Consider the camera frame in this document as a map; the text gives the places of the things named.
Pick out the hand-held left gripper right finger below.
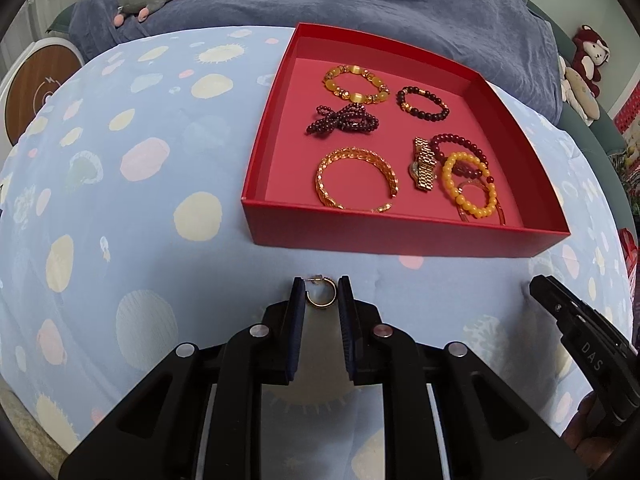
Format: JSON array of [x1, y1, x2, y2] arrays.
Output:
[[337, 275, 587, 480]]

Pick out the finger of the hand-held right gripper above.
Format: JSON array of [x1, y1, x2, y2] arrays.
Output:
[[529, 275, 640, 426]]

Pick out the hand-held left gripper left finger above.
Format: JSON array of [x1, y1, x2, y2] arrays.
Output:
[[59, 276, 307, 480]]

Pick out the small gold hoop earring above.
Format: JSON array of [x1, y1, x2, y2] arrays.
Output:
[[305, 275, 337, 309]]

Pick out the red cardboard box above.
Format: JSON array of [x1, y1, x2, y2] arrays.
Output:
[[241, 22, 572, 259]]

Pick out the thin gold bangle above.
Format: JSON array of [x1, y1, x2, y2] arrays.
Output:
[[456, 180, 507, 226]]

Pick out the gold chain bangle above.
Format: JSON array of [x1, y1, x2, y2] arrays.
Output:
[[315, 147, 400, 213]]

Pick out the orange bead bracelet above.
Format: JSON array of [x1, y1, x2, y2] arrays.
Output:
[[440, 151, 498, 220]]

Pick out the gold wrist watch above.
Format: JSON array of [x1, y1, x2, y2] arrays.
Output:
[[409, 136, 437, 192]]

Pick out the dark garnet bead bracelet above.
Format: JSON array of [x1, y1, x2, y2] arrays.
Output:
[[305, 103, 380, 137]]

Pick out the dark red bead bracelet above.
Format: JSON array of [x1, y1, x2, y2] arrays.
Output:
[[429, 132, 496, 183]]

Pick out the yellow bead bracelet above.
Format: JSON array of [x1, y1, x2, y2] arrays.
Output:
[[322, 64, 391, 106]]

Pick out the black and gold bead bracelet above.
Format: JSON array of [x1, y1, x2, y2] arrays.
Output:
[[396, 86, 450, 123]]

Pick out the person's right hand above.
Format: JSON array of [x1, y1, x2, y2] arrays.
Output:
[[560, 391, 623, 463]]

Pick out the dark green sofa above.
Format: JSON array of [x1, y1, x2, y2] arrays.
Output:
[[527, 0, 640, 241]]

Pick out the red patterned box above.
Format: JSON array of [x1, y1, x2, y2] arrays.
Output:
[[614, 95, 640, 133]]

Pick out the beige plush toy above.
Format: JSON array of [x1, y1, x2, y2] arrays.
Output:
[[557, 55, 601, 126]]

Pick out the cream fluffy rug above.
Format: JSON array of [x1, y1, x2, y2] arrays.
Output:
[[0, 385, 66, 466]]

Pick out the red monkey plush toy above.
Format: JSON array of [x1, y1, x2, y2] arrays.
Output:
[[571, 24, 612, 98]]

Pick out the white round wooden-top table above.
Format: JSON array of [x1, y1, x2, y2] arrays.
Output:
[[0, 35, 83, 161]]

